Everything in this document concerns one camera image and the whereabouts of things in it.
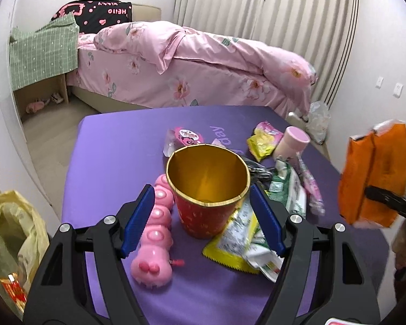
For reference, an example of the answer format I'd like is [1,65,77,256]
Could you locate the red gold paper cup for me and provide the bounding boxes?
[166,144,251,239]

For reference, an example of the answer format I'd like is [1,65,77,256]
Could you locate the pink yellow chips bag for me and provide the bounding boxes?
[246,121,284,162]

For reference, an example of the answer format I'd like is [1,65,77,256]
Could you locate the green white snack wrapper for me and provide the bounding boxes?
[243,159,306,282]

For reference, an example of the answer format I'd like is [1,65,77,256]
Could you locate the white wall switch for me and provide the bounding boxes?
[393,83,403,98]

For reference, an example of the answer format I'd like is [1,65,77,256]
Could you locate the black pink Hello pillow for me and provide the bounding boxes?
[51,0,133,34]

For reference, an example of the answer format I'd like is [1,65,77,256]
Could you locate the pink clear jelly pouch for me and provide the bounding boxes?
[163,127,204,158]

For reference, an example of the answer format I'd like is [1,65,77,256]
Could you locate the yellow trash bag bin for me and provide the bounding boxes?
[0,189,51,319]

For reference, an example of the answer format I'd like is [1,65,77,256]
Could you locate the pink caterpillar toy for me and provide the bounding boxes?
[130,174,185,288]

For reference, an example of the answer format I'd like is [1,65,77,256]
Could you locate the wooden bedside cabinet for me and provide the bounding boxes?
[13,74,69,119]

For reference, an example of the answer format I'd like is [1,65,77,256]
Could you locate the green checked cloth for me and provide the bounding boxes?
[9,13,79,91]

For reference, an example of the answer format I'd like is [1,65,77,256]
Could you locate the purple table mat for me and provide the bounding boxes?
[61,105,390,325]

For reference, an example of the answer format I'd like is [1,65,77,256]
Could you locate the yellow snack wrapper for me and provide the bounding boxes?
[202,196,259,274]

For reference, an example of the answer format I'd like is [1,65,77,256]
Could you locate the beige bed frame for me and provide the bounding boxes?
[71,4,163,114]

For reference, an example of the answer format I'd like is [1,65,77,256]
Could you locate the orange snack bag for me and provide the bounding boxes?
[338,120,406,228]

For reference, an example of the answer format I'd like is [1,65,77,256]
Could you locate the clear plastic bag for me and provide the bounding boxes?
[306,100,331,145]

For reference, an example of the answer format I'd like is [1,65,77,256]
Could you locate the pink cylindrical cup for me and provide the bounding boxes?
[273,126,310,160]

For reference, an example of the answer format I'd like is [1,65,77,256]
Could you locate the pink floral duvet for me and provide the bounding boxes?
[66,20,319,118]

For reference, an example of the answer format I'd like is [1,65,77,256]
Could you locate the white wall socket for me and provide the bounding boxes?
[375,76,384,89]

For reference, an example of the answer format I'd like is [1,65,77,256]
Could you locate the pink slippers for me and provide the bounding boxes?
[25,92,64,115]

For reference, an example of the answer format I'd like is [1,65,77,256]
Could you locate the striped curtain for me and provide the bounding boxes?
[173,0,359,106]

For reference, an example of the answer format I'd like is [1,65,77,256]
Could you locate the long pink snack wrapper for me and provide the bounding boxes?
[296,153,326,216]

